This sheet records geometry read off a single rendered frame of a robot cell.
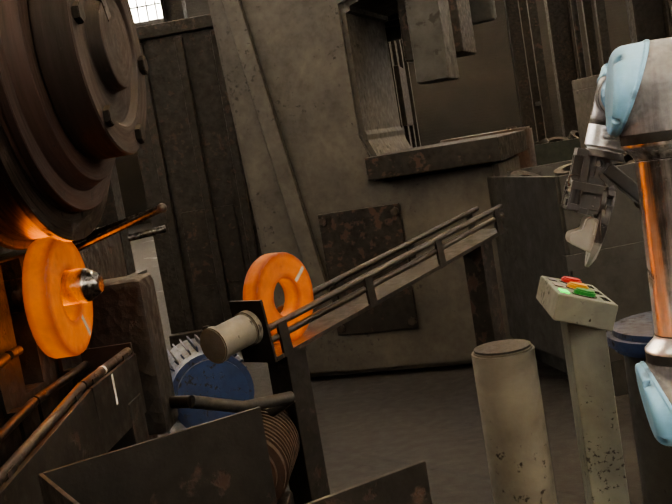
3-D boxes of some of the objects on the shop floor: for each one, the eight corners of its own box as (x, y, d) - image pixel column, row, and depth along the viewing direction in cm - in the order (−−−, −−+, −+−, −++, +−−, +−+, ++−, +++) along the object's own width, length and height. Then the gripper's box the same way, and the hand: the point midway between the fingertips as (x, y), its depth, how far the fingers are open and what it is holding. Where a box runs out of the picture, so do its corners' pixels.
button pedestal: (589, 619, 183) (542, 296, 177) (568, 563, 207) (526, 277, 201) (676, 608, 182) (632, 283, 176) (645, 554, 206) (605, 265, 199)
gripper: (572, 145, 183) (548, 257, 185) (581, 146, 174) (555, 263, 176) (618, 154, 182) (593, 265, 185) (629, 155, 173) (603, 272, 176)
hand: (592, 260), depth 180 cm, fingers closed
